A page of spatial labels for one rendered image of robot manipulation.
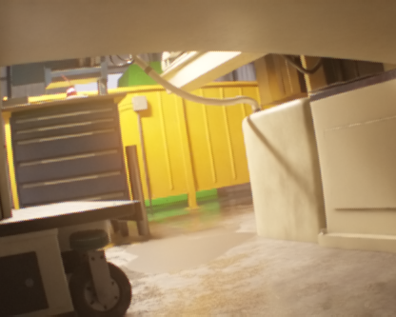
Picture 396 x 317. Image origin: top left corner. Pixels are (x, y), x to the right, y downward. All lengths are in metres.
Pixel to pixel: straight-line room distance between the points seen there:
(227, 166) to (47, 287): 3.60
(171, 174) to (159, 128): 0.46
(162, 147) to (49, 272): 3.26
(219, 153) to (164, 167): 0.62
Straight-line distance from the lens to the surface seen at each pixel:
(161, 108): 4.16
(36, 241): 0.94
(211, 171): 4.31
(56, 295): 0.97
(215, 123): 4.39
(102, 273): 1.07
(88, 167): 2.73
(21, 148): 2.72
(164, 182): 4.09
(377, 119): 1.42
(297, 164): 1.76
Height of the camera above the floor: 0.38
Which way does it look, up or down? 1 degrees up
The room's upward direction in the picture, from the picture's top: 8 degrees counter-clockwise
